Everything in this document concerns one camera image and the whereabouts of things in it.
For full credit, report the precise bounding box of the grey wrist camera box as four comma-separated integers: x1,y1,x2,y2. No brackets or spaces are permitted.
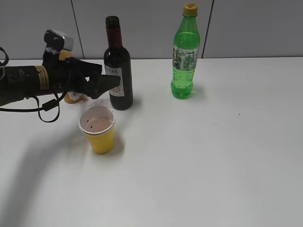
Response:
44,28,74,51

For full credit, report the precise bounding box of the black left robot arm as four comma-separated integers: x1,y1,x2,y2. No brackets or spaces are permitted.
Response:
0,52,121,105

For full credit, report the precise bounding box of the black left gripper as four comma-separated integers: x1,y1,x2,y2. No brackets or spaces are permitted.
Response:
42,51,120,99

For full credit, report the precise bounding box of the dark red wine bottle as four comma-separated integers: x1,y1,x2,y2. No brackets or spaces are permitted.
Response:
104,16,134,110

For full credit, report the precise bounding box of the green soda bottle yellow cap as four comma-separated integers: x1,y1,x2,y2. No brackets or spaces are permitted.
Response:
170,3,200,99

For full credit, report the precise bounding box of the black cable loop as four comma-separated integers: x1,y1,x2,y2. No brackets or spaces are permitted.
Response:
0,47,68,123

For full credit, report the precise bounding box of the orange juice bottle white cap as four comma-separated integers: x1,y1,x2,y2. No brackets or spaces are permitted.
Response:
59,50,82,104

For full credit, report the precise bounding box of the yellow paper cup white inside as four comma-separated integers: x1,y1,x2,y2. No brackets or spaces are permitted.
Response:
79,106,116,154

